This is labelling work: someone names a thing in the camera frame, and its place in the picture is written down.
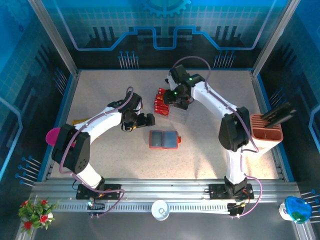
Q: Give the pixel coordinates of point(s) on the black VIP card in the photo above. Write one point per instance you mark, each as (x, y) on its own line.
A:
(182, 106)
(157, 138)

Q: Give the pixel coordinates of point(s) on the clear acrylic card stand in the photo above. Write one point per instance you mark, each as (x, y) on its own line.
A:
(178, 117)

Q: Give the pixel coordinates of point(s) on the orange card holder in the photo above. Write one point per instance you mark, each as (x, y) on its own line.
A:
(170, 138)

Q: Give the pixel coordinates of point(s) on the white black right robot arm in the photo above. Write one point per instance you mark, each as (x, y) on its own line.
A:
(212, 100)

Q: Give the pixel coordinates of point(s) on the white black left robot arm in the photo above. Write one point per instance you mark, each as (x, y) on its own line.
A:
(100, 122)

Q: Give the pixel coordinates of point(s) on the red VIP card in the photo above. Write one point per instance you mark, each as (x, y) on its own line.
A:
(161, 107)
(163, 113)
(160, 96)
(161, 90)
(159, 102)

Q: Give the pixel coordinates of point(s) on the yellow snack packet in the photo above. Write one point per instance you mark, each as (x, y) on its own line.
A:
(77, 122)

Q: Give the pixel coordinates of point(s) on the pink plastic goblet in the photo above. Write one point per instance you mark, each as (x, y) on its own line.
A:
(52, 136)

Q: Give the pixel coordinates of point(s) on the orange white knife block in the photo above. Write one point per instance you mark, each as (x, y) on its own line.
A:
(265, 135)

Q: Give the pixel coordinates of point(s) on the artificial plant red flowers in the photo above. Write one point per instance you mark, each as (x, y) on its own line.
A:
(35, 212)

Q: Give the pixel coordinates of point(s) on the blue green globe ornament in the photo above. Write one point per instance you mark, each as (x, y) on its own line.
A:
(297, 207)

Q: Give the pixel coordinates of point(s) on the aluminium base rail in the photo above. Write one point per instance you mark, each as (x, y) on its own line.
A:
(162, 187)

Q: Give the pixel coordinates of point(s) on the aluminium frame post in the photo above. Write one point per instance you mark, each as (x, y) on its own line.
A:
(55, 37)
(273, 37)

